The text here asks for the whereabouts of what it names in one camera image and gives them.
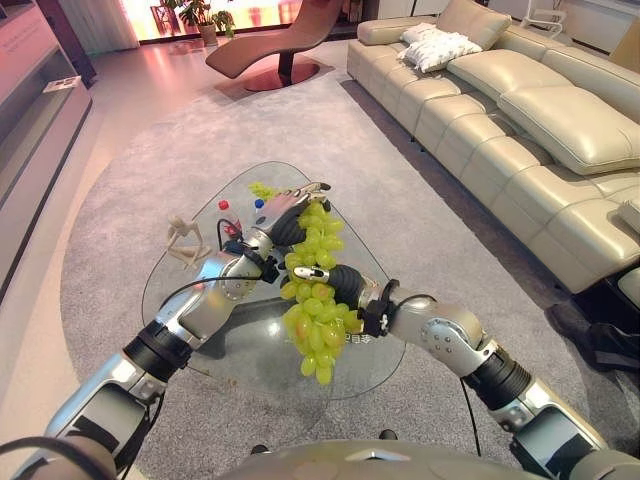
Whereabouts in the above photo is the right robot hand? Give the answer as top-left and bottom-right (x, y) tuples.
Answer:
(292, 264), (375, 308)

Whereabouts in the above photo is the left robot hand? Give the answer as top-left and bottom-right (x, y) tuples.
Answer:
(251, 182), (333, 247)

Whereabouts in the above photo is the large green grape bunch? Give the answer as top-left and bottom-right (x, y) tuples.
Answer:
(278, 200), (362, 387)

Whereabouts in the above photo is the red-capped plastic bottle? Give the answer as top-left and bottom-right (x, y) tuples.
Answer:
(217, 199), (245, 237)

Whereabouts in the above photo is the beige human figurine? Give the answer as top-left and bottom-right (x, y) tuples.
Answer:
(166, 214), (211, 272)

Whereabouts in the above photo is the glass coffee table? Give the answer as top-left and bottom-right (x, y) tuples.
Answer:
(141, 160), (407, 402)

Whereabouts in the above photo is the grey rug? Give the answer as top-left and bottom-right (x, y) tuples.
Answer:
(59, 40), (640, 480)

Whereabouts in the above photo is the brown lounge chair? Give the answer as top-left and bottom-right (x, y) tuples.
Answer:
(204, 0), (377, 93)

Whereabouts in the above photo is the silver robot torso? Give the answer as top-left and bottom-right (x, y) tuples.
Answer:
(217, 429), (532, 480)

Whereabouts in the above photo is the green potted plant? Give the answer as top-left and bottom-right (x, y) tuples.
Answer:
(159, 0), (237, 39)

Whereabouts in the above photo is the cream leather sofa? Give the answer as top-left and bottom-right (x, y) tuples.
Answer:
(346, 0), (640, 296)

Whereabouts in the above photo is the large white patterned pillow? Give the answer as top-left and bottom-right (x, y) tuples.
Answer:
(398, 31), (484, 74)

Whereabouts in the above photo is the small white patterned pillow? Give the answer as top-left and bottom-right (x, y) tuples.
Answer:
(401, 22), (452, 46)

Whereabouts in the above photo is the white paper card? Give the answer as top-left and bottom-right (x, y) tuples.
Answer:
(43, 76), (82, 95)

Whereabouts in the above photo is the white curtain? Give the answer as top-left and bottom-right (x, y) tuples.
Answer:
(62, 0), (142, 55)

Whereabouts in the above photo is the white media cabinet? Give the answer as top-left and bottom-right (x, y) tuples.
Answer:
(0, 0), (95, 304)

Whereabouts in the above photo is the black bag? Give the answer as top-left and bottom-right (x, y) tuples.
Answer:
(544, 300), (640, 374)

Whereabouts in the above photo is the grey object on sofa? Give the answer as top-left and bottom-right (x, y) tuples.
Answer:
(613, 198), (640, 237)

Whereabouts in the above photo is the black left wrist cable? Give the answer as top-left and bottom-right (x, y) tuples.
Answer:
(215, 218), (262, 253)

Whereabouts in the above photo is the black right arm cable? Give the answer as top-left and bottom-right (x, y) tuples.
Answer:
(458, 378), (485, 459)

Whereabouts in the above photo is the white frame chair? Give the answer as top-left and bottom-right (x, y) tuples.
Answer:
(521, 6), (567, 37)

